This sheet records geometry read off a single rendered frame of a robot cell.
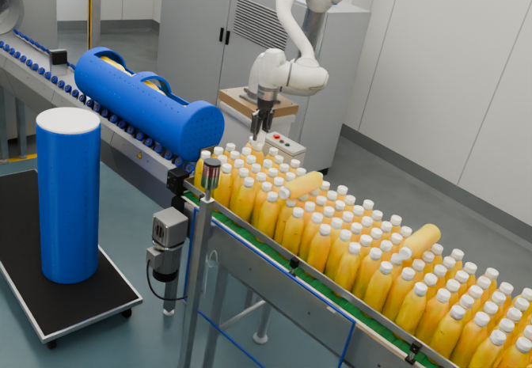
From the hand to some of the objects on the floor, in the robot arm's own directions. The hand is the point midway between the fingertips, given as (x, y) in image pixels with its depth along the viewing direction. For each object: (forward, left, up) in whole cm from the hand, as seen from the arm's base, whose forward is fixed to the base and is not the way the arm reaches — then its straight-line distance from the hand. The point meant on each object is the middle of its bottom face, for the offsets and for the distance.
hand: (258, 139), depth 233 cm
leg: (+20, -24, -114) cm, 118 cm away
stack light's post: (+47, +22, -114) cm, 126 cm away
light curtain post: (-14, -168, -114) cm, 204 cm away
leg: (+14, -221, -115) cm, 249 cm away
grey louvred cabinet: (-176, -188, -113) cm, 281 cm away
